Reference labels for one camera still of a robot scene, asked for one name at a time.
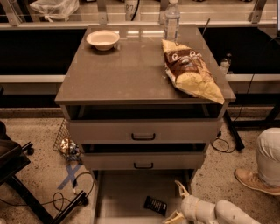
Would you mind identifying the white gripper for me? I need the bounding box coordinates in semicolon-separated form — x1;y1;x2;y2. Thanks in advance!
164;180;216;224

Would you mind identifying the black rxbar chocolate bar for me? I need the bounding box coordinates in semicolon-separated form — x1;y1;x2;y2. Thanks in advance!
143;196;167;216

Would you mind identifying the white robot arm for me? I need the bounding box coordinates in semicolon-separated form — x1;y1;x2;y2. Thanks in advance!
164;180;261;224

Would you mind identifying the bottom open drawer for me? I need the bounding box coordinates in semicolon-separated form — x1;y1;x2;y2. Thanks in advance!
93;170;190;224

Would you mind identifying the middle grey drawer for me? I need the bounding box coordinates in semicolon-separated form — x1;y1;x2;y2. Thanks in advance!
81;143;205;170

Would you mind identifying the grey drawer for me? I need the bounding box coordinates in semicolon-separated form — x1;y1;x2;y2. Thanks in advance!
66;118;222;144
81;143;205;170

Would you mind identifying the grey drawer cabinet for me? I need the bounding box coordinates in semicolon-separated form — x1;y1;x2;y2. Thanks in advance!
55;24;235;224

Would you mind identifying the top grey drawer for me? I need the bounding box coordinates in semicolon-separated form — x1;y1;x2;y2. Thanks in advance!
66;118;222;144

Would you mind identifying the tan sneaker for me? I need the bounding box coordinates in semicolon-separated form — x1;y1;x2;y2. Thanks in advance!
234;168;280;196

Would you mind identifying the beige trouser leg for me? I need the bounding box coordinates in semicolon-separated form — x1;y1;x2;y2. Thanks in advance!
256;128;280;186

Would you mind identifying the brown yellow chip bag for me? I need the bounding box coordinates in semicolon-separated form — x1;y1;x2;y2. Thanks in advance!
162;39;225;104

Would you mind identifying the small bottle behind cabinet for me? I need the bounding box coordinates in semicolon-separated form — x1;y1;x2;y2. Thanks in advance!
220;53;232;74

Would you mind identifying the black chair base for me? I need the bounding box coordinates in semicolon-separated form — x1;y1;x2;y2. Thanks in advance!
0;118;92;224

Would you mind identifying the white bowl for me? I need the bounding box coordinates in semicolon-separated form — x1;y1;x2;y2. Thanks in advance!
86;30;120;51

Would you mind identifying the clear water bottle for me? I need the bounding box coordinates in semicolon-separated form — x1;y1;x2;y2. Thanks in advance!
164;0;180;41

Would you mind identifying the clear plastic bag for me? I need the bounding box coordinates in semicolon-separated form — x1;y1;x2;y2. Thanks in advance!
30;0;80;22

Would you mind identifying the black cable right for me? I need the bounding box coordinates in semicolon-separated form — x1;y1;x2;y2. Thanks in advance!
211;130;237;154

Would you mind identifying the black floor cable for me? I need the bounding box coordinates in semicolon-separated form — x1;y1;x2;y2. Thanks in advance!
0;171;96;212

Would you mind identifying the wire basket with snacks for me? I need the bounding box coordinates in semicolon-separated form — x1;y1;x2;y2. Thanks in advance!
52;120;81;161

